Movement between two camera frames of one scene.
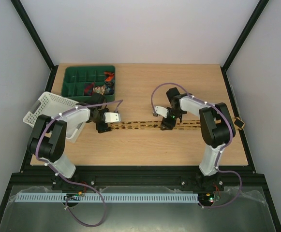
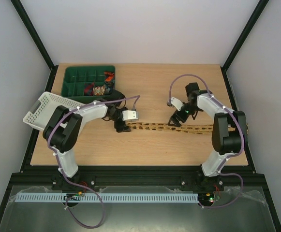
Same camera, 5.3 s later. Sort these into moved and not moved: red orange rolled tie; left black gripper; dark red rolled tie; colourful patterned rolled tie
Moved: left black gripper
Not moved: colourful patterned rolled tie; dark red rolled tie; red orange rolled tie
